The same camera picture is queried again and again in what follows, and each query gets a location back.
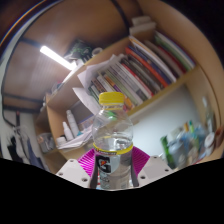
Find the brown mug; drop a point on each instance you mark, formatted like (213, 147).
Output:
(220, 136)

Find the long ceiling light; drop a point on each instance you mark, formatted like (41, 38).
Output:
(56, 57)

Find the wooden shelf unit with books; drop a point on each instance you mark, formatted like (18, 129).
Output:
(140, 76)

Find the hanging dark clothes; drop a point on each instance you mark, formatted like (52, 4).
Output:
(20, 146)

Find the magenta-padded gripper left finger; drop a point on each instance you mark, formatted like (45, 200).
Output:
(70, 170)

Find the clear drink bottle yellow cap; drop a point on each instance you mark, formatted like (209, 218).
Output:
(112, 133)

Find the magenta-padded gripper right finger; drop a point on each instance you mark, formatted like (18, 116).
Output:
(156, 168)

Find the clear glass bottle white cap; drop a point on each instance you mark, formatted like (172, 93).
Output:
(208, 116)

